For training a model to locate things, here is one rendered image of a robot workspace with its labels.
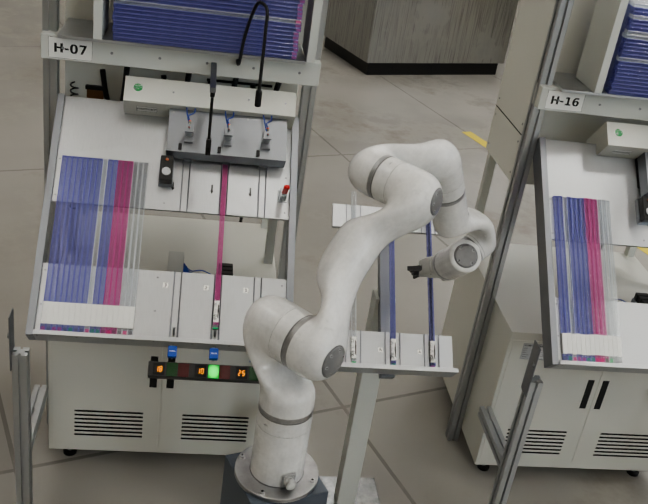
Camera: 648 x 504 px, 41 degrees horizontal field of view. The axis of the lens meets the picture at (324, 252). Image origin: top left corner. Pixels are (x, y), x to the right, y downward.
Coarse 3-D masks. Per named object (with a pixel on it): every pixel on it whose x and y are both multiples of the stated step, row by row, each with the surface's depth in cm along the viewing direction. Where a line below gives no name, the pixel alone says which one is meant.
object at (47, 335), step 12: (36, 336) 229; (48, 336) 229; (60, 336) 229; (72, 336) 229; (84, 336) 229; (96, 336) 229; (108, 336) 230; (120, 336) 230; (132, 336) 231; (144, 336) 231; (156, 336) 232; (192, 348) 239; (204, 348) 239; (228, 348) 238; (240, 348) 238
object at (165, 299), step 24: (144, 288) 238; (168, 288) 239; (192, 288) 240; (240, 288) 242; (264, 288) 244; (144, 312) 236; (168, 312) 237; (192, 312) 238; (240, 312) 240; (168, 336) 235; (192, 336) 236; (216, 336) 237; (240, 336) 238
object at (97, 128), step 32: (64, 128) 249; (96, 128) 251; (128, 128) 252; (160, 128) 254; (128, 160) 249; (192, 160) 253; (288, 160) 258; (160, 192) 248; (192, 192) 249; (256, 192) 253; (288, 192) 254
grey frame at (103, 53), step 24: (48, 0) 239; (48, 24) 242; (96, 48) 243; (120, 48) 243; (144, 48) 244; (48, 72) 247; (192, 72) 248; (240, 72) 250; (264, 72) 251; (288, 72) 251; (312, 72) 252; (48, 96) 251; (312, 96) 258; (48, 120) 254; (48, 144) 257; (24, 360) 233; (24, 384) 237; (24, 408) 240; (24, 432) 244; (24, 456) 248; (24, 480) 252
